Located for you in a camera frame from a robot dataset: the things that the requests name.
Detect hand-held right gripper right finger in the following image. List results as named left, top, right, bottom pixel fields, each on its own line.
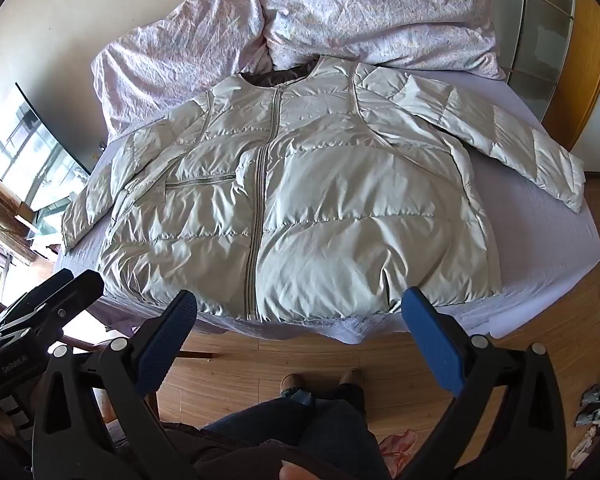
left=402, top=286, right=567, bottom=480

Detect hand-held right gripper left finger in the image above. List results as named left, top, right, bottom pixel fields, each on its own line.
left=30, top=289, right=201, bottom=480

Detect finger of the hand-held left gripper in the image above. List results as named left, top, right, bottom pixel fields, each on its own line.
left=0, top=268, right=77, bottom=320
left=24, top=271, right=106, bottom=342

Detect white puffer jacket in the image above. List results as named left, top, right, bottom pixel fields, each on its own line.
left=61, top=55, right=587, bottom=323

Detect person's right hand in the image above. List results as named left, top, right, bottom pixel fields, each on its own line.
left=279, top=464, right=323, bottom=480

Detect brown shoe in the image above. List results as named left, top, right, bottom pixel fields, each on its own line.
left=280, top=372, right=312, bottom=402
left=337, top=369, right=365, bottom=392

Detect wooden television cabinet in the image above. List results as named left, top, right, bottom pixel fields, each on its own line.
left=0, top=165, right=71, bottom=266

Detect pink cloth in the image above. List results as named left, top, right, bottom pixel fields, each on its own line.
left=377, top=430, right=417, bottom=467

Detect bed with lilac sheet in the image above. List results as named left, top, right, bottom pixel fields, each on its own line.
left=54, top=67, right=600, bottom=346

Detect flat screen television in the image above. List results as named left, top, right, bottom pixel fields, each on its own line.
left=0, top=81, right=92, bottom=213

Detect person's dark coat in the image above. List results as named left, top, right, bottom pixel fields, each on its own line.
left=160, top=422, right=411, bottom=480

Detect person's legs in jeans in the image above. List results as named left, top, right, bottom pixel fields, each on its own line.
left=200, top=382, right=381, bottom=480

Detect grey slippers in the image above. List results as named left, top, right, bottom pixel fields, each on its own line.
left=574, top=385, right=600, bottom=428

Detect white crumpled cloth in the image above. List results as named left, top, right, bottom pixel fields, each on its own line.
left=569, top=425, right=600, bottom=462

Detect wooden framed glass door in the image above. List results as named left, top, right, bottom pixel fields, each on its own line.
left=467, top=0, right=600, bottom=153

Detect pink floral duvet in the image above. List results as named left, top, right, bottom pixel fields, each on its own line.
left=90, top=0, right=507, bottom=136

